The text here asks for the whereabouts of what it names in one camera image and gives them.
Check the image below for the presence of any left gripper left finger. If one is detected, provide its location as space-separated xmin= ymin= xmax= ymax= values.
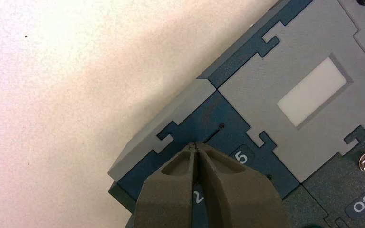
xmin=134 ymin=143 xmax=197 ymax=228

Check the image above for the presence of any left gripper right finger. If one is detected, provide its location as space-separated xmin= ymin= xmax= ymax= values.
xmin=196 ymin=142 xmax=290 ymax=228

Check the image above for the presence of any blue grey task board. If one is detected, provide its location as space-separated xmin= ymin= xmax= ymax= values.
xmin=107 ymin=0 xmax=365 ymax=228

